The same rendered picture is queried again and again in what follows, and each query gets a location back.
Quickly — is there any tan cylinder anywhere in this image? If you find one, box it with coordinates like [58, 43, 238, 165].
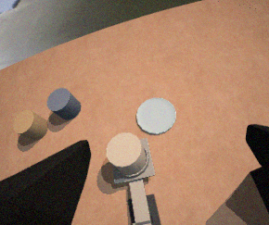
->
[13, 109, 48, 141]

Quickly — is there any pale grey round disc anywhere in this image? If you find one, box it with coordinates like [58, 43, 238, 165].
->
[137, 97, 176, 134]

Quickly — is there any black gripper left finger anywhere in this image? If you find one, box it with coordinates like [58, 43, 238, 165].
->
[0, 141, 92, 225]

